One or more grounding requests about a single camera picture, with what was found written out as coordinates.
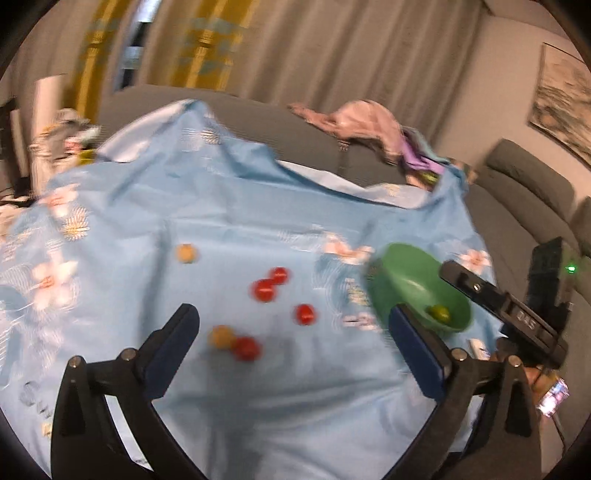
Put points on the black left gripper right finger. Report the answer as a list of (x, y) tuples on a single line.
[(484, 425)]

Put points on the grey sofa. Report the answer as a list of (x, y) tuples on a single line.
[(270, 220)]

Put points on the framed wall picture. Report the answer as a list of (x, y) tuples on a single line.
[(561, 101)]

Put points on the red cherry tomato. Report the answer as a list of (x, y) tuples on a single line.
[(279, 275), (263, 290), (305, 314), (246, 349)]

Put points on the smartphone with lit screen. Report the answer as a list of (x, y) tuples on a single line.
[(553, 398)]

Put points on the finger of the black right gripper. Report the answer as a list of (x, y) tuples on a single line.
[(478, 290)]

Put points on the beige curtain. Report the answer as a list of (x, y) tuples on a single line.
[(409, 56)]

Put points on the purple clothes pile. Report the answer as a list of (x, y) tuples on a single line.
[(421, 166)]

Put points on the pink clothes pile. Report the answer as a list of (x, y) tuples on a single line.
[(363, 121)]

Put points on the yellow patterned curtain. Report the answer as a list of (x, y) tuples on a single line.
[(186, 44)]

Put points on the yellow-green oval fruit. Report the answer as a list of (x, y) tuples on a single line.
[(440, 313)]

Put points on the green plastic bowl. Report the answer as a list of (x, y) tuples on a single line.
[(405, 274)]

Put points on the small orange-yellow fruit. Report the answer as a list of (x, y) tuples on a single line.
[(222, 337)]

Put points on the white paper roll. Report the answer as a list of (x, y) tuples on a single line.
[(47, 101)]

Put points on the clothes heap at left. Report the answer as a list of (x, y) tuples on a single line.
[(59, 146)]

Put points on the light blue floral cloth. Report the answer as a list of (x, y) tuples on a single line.
[(55, 271)]

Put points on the small yellow round fruit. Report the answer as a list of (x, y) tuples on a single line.
[(186, 253)]

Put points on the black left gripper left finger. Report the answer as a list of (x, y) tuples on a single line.
[(85, 442)]

